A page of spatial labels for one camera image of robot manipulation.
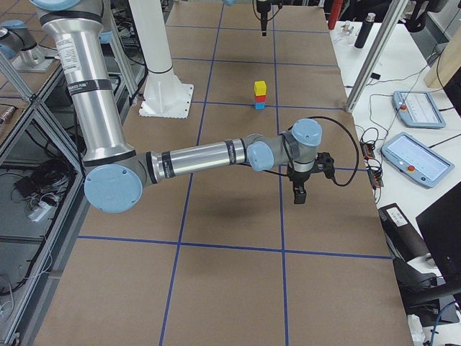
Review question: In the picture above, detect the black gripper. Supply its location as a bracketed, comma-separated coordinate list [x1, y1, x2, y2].
[255, 0, 271, 37]
[287, 159, 315, 205]

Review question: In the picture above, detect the yellow wooden cube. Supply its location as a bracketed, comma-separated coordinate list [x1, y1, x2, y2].
[254, 80, 267, 97]

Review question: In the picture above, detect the red wooden cube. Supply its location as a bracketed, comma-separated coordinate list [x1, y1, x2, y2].
[254, 94, 267, 104]

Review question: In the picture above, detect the blue wooden cube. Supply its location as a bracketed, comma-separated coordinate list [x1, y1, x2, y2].
[254, 102, 266, 110]

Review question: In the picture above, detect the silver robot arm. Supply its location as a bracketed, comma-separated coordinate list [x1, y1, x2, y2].
[35, 1, 326, 213]

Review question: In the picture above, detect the orange electronics board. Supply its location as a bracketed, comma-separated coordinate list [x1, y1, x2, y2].
[360, 142, 375, 159]

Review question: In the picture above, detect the black cylinder bottle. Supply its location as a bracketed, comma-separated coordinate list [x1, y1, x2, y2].
[354, 12, 375, 49]

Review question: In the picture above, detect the lower teach pendant tablet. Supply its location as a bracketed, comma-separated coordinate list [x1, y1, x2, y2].
[381, 132, 455, 188]

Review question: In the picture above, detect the teach pendant tablet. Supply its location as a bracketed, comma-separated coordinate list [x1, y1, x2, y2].
[393, 91, 446, 129]
[381, 132, 455, 188]

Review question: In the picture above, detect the upper teach pendant tablet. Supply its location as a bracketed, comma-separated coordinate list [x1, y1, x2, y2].
[393, 91, 446, 129]

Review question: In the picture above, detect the black computer monitor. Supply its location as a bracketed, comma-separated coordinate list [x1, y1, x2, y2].
[416, 183, 460, 285]

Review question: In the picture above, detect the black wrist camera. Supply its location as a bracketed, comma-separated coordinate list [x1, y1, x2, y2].
[312, 152, 335, 179]

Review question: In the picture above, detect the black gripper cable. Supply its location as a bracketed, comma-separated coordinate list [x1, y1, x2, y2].
[284, 115, 362, 187]

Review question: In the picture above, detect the white pedestal column base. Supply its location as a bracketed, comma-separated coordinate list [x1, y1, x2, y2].
[129, 0, 194, 119]

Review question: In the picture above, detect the aluminium frame post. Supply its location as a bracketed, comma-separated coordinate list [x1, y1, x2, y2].
[344, 0, 408, 113]

